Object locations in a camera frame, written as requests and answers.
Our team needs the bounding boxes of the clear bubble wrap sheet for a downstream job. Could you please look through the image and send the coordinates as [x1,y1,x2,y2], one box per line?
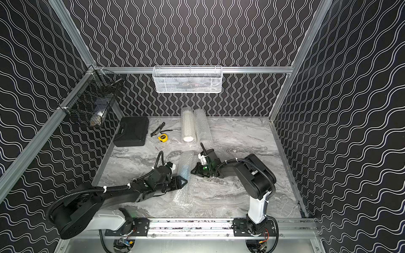
[173,151,208,207]

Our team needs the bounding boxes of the white roll in black basket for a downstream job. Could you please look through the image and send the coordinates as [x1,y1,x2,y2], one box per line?
[90,105,108,127]

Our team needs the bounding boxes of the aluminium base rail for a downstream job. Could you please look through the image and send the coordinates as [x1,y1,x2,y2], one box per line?
[66,216,317,240]

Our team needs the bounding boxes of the bubble wrapped white cylinder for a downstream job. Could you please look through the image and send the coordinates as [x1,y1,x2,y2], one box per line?
[181,106,196,142]

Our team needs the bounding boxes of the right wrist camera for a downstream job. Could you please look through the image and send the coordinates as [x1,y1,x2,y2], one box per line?
[198,153,207,165]

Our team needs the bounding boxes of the black utility knife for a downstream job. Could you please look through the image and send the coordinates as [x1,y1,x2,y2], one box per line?
[150,122,173,137]

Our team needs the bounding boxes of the yellow tape measure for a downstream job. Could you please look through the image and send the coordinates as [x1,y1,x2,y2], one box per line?
[158,133,168,142]

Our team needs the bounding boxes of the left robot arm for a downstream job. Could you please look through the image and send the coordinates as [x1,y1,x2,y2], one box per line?
[45,162,188,239]

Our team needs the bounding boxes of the black plastic tool case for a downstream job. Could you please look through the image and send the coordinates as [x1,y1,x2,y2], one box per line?
[113,116,149,147]

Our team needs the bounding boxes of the black wire basket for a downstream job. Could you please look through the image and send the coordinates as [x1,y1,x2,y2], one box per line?
[61,69,123,128]

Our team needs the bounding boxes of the white wire mesh basket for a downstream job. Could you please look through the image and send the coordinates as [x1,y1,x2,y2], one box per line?
[152,65,224,93]

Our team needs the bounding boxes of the clear bubble wrap roll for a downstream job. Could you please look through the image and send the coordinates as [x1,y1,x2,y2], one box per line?
[194,109,213,144]

